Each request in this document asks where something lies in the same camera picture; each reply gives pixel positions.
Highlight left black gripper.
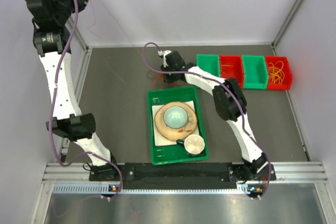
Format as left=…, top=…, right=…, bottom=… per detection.
left=46, top=0, right=90, bottom=25

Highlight pink thin cable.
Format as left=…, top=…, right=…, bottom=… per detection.
left=86, top=0, right=142, bottom=49

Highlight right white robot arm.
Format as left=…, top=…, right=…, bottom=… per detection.
left=158, top=50, right=271, bottom=181

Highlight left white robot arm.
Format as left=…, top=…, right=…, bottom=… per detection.
left=25, top=0, right=121, bottom=182

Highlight pale blue upturned bowl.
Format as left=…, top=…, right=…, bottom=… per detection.
left=163, top=105, right=188, bottom=129

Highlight beige ceramic plate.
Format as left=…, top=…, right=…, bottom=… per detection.
left=154, top=102, right=198, bottom=141

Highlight green bin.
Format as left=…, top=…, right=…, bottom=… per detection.
left=196, top=54, right=221, bottom=77
left=241, top=55, right=269, bottom=90

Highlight white paper napkin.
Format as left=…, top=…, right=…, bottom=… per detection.
left=151, top=101, right=199, bottom=146

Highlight large green plastic tray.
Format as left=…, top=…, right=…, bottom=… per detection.
left=147, top=86, right=209, bottom=165

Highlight red bin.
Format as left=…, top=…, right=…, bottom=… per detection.
left=219, top=55, right=245, bottom=88
left=265, top=56, right=293, bottom=90

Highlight white and green cup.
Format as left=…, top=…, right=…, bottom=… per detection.
left=176, top=134, right=205, bottom=156

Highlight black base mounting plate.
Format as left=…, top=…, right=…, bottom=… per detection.
left=83, top=163, right=275, bottom=182

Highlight left aluminium frame post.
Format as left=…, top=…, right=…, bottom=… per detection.
left=67, top=18, right=89, bottom=51

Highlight aluminium frame post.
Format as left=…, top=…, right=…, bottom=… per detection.
left=271, top=0, right=304, bottom=49
left=67, top=18, right=89, bottom=51

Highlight right aluminium frame post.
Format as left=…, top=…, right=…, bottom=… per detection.
left=271, top=0, right=304, bottom=49

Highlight grey slotted cable duct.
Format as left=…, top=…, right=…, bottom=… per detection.
left=53, top=184, right=261, bottom=195

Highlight aluminium front rail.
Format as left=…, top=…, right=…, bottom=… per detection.
left=43, top=162, right=328, bottom=184

